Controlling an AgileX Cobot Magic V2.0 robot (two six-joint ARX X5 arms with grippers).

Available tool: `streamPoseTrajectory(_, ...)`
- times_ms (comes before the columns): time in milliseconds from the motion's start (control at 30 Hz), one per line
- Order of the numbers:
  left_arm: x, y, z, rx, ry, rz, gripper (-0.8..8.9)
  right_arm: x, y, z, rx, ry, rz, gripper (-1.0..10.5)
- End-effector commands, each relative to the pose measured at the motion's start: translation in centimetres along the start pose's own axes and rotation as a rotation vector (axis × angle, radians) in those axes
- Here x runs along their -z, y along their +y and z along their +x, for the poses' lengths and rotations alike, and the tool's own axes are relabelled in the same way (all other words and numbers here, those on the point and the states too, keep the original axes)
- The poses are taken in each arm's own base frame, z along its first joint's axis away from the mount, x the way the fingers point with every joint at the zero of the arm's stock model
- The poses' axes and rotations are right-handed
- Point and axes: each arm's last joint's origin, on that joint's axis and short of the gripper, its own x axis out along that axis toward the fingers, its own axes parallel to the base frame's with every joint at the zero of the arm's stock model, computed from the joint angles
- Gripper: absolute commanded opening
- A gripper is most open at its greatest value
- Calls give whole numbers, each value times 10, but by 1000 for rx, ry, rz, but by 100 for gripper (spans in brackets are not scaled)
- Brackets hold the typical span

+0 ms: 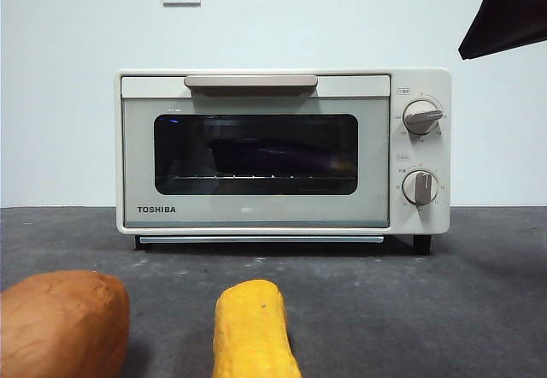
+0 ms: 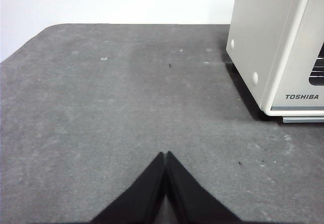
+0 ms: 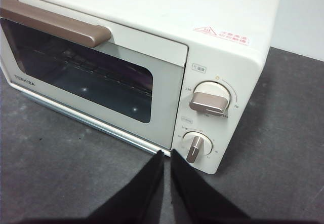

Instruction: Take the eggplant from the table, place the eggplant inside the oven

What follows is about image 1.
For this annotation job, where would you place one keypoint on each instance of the cream temperature knob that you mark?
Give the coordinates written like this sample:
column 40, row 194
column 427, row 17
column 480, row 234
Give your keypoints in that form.
column 423, row 117

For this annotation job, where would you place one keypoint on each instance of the grey metal crumb tray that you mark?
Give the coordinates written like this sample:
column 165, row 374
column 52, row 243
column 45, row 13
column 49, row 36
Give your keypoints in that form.
column 260, row 239

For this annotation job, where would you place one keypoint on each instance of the yellow corn cob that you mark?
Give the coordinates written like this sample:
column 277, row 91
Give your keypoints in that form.
column 252, row 331

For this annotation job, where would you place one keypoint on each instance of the brown sweet potato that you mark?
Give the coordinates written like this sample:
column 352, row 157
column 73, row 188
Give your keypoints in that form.
column 60, row 326

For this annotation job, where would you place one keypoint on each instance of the cream timer knob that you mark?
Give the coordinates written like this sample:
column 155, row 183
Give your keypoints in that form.
column 421, row 187

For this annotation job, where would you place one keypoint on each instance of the cream Toshiba toaster oven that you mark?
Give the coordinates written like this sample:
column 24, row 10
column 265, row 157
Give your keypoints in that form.
column 423, row 80

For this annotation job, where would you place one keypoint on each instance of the purple eggplant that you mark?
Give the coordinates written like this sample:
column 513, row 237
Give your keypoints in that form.
column 273, row 155

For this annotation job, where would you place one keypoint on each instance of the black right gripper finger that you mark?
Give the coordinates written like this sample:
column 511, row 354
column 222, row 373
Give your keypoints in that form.
column 513, row 14

